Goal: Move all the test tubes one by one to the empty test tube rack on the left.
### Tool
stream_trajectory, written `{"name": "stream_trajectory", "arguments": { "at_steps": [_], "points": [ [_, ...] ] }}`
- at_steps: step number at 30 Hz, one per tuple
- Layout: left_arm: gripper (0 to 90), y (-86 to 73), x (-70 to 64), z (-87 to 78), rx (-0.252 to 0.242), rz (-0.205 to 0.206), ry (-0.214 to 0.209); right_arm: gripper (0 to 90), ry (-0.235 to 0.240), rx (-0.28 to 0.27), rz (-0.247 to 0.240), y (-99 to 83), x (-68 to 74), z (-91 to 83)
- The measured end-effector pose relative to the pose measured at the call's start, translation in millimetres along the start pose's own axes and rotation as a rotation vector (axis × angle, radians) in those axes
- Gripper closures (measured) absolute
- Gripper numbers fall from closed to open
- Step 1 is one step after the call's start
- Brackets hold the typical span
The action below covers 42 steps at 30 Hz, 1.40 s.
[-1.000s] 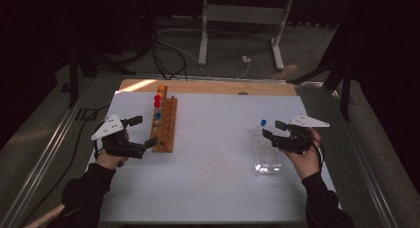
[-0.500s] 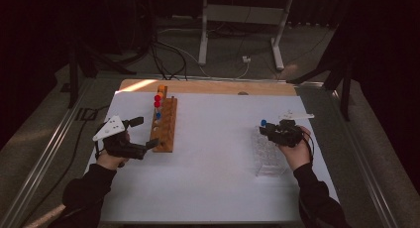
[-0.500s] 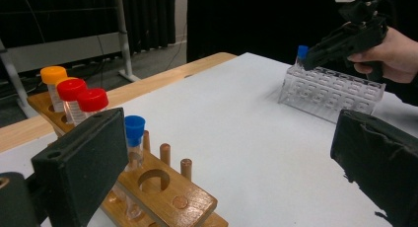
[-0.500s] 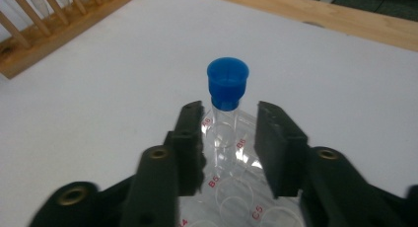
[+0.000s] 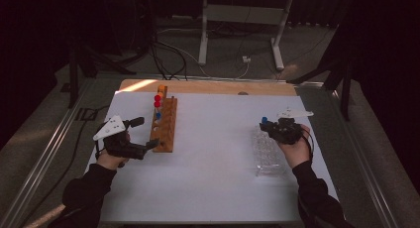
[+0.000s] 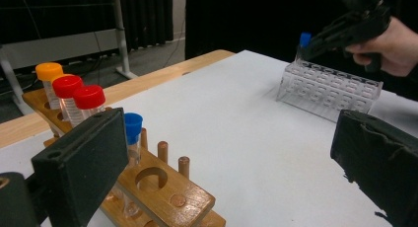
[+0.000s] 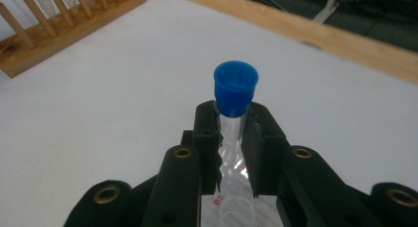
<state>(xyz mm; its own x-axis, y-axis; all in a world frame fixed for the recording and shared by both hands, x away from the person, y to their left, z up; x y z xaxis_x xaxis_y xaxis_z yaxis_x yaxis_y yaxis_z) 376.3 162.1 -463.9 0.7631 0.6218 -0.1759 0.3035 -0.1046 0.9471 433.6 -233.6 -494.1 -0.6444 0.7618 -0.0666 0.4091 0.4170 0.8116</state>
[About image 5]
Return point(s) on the white plug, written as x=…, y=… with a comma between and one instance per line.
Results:
x=246, y=59

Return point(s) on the person's right hand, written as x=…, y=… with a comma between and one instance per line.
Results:
x=297, y=152

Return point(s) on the white table mat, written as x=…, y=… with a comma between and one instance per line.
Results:
x=211, y=181

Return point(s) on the orange capped test tube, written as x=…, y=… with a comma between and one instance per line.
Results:
x=161, y=95
x=162, y=88

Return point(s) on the clear plastic test tube rack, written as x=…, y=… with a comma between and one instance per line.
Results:
x=267, y=155

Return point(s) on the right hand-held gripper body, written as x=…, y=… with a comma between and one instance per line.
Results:
x=287, y=132

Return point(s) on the blue capped test tube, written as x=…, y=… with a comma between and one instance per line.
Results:
x=264, y=120
x=158, y=115

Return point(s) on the white metal stand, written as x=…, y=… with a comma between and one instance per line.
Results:
x=242, y=14

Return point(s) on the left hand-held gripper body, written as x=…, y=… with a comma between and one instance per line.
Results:
x=110, y=127

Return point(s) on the black stand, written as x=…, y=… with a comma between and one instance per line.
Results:
x=74, y=76
x=345, y=86

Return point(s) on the aluminium floor rail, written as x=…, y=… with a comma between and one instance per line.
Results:
x=43, y=162
x=366, y=158

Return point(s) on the person's left hand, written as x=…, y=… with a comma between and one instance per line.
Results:
x=110, y=162

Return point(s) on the wooden test tube rack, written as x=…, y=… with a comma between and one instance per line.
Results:
x=168, y=129

